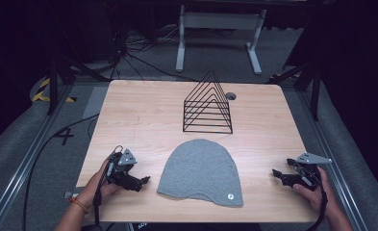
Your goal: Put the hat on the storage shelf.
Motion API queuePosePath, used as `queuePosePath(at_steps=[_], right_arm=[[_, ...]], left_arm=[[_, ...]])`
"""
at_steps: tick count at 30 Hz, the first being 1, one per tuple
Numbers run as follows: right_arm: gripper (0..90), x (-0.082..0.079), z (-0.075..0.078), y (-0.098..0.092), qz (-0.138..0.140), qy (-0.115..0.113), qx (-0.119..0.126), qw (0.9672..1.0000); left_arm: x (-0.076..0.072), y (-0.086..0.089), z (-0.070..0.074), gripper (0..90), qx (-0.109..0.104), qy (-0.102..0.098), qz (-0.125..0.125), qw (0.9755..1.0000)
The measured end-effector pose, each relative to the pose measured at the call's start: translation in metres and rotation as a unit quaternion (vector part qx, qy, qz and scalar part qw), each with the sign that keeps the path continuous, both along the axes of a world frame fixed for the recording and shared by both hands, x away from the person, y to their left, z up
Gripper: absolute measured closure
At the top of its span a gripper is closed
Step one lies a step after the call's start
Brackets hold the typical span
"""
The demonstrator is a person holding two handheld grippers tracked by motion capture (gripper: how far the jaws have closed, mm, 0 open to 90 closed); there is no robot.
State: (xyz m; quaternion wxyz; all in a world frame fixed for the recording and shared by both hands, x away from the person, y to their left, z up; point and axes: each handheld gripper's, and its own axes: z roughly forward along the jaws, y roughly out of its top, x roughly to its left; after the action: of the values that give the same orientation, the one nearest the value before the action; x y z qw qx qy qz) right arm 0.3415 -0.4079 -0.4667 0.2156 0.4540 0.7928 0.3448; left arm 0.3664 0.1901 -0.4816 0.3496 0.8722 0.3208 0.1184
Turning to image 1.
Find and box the black metal stand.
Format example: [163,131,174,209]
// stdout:
[266,61,322,122]
[46,54,111,116]

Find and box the red string bracelet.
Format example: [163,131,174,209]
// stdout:
[68,197,90,216]

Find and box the black floor cable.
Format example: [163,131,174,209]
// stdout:
[22,113,100,231]

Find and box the black wire triangular rack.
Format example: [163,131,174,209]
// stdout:
[182,69,234,135]

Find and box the white metal table frame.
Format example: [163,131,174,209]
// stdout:
[175,4,267,76]

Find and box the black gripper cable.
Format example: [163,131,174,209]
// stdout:
[91,160,113,227]
[300,165,329,231]

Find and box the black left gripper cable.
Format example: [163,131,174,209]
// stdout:
[91,160,113,227]

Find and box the bundle of floor cables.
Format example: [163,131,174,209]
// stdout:
[106,18,197,82]

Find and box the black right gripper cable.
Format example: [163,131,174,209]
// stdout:
[300,165,329,231]

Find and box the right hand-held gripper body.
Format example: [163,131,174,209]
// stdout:
[280,151,333,193]

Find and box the person's right hand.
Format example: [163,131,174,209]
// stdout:
[291,166,339,220]

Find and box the yellow black floor tape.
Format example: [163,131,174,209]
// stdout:
[32,77,78,104]

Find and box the grey knit beanie hat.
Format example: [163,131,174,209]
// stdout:
[156,138,244,208]

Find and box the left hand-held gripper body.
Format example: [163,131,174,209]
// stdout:
[105,144,144,193]

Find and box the person's left hand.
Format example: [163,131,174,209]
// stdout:
[76,158,124,208]

